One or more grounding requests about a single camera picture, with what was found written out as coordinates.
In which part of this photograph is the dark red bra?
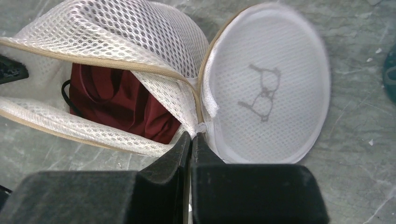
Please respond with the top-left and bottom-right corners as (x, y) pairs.
(61, 63), (181, 144)

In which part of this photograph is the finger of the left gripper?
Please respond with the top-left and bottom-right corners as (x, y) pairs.
(0, 55), (29, 84)

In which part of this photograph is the white mesh laundry bag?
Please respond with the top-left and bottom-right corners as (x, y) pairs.
(0, 0), (331, 163)

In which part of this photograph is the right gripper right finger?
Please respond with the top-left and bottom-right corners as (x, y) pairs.
(191, 134), (330, 224)

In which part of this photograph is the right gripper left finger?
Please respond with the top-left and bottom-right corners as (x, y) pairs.
(0, 133), (191, 224)

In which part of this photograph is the teal plastic basket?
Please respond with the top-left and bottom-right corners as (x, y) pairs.
(382, 44), (396, 103)

